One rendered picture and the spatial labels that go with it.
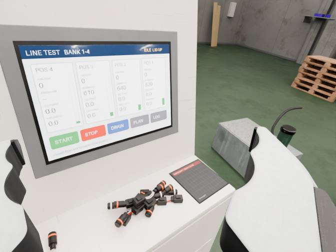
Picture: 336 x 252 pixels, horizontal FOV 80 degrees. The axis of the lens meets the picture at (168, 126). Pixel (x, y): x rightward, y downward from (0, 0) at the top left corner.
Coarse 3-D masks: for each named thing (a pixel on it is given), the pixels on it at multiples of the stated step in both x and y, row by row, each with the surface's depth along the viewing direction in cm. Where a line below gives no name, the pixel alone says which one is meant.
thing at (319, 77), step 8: (312, 56) 500; (320, 56) 517; (304, 64) 512; (312, 64) 523; (320, 64) 484; (328, 64) 468; (304, 72) 515; (312, 72) 527; (320, 72) 485; (328, 72) 492; (296, 80) 532; (304, 80) 516; (312, 80) 509; (320, 80) 489; (328, 80) 473; (312, 88) 505; (320, 88) 513; (328, 88) 476; (320, 96) 495; (328, 96) 503
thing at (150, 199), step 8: (160, 184) 66; (144, 192) 64; (152, 192) 63; (160, 192) 64; (168, 192) 66; (176, 192) 67; (128, 200) 59; (136, 200) 58; (144, 200) 60; (152, 200) 61; (160, 200) 63; (176, 200) 64; (112, 208) 58; (136, 208) 57; (152, 208) 60; (120, 216) 55; (128, 216) 57; (120, 224) 53
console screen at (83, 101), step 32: (0, 32) 40; (32, 32) 43; (64, 32) 46; (96, 32) 50; (128, 32) 55; (160, 32) 61; (0, 64) 41; (32, 64) 44; (64, 64) 48; (96, 64) 52; (128, 64) 57; (160, 64) 64; (32, 96) 45; (64, 96) 49; (96, 96) 54; (128, 96) 60; (160, 96) 67; (32, 128) 47; (64, 128) 51; (96, 128) 57; (128, 128) 63; (160, 128) 71; (32, 160) 49; (64, 160) 54
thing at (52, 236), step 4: (52, 232) 51; (48, 236) 50; (52, 236) 50; (56, 236) 51; (48, 240) 49; (52, 240) 49; (56, 240) 50; (48, 244) 48; (52, 244) 48; (52, 248) 48
